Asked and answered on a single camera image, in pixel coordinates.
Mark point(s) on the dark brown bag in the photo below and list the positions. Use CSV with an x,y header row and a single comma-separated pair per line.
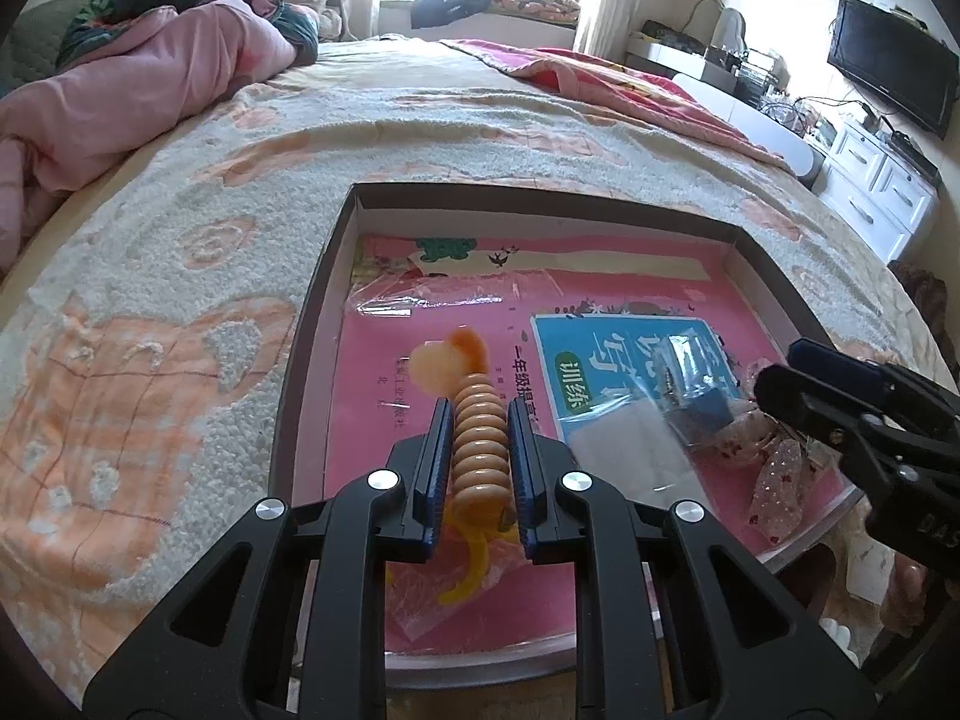
x,y
922,292

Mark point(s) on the white desk lamp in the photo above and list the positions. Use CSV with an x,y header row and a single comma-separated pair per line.
x,y
724,26

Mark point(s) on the pink book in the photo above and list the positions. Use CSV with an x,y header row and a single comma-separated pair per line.
x,y
375,360

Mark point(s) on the black flat television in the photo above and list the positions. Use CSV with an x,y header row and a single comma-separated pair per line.
x,y
892,60

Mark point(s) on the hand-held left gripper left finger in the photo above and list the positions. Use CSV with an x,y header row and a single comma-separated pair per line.
x,y
435,480

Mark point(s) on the clear plastic sleeve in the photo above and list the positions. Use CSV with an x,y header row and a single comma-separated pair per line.
x,y
450,292

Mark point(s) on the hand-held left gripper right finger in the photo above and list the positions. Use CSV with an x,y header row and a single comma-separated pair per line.
x,y
525,480

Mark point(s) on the green headboard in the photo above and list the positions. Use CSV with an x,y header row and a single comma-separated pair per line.
x,y
30,37

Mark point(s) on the black shallow cardboard box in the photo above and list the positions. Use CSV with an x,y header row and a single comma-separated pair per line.
x,y
315,360

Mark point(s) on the pink patterned blanket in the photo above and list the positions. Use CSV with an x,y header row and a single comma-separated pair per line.
x,y
600,82

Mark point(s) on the person's right hand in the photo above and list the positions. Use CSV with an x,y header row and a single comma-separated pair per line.
x,y
909,579

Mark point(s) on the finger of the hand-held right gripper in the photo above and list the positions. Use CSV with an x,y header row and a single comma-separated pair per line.
x,y
795,397
825,361

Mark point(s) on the dark puffer jacket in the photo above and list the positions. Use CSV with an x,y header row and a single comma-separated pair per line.
x,y
450,0

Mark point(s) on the white drawer cabinet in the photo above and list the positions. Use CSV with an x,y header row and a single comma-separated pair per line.
x,y
877,187

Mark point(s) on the clear plastic packet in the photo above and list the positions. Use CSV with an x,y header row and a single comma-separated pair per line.
x,y
622,442

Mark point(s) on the blue booklet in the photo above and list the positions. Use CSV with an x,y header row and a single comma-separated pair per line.
x,y
570,360

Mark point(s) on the white desk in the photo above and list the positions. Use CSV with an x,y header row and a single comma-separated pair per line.
x,y
750,116

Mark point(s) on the pink quilt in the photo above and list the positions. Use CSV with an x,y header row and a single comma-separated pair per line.
x,y
150,82

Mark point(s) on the colourful folded bedding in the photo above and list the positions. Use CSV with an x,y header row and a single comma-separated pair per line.
x,y
536,4

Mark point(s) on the black set-top box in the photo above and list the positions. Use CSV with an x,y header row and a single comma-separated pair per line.
x,y
904,146

